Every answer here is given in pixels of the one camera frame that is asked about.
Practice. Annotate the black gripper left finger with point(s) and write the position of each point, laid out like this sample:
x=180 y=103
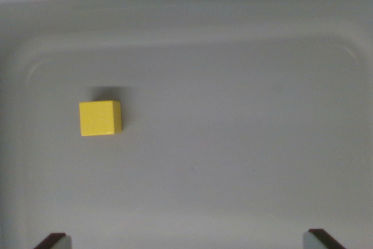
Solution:
x=55 y=241

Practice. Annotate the yellow cube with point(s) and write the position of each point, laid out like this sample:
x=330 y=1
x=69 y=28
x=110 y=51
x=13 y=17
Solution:
x=99 y=118

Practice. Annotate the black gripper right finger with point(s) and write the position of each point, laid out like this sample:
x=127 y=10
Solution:
x=317 y=240

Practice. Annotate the grey plastic bin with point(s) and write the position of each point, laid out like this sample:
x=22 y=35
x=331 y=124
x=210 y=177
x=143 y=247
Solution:
x=221 y=109

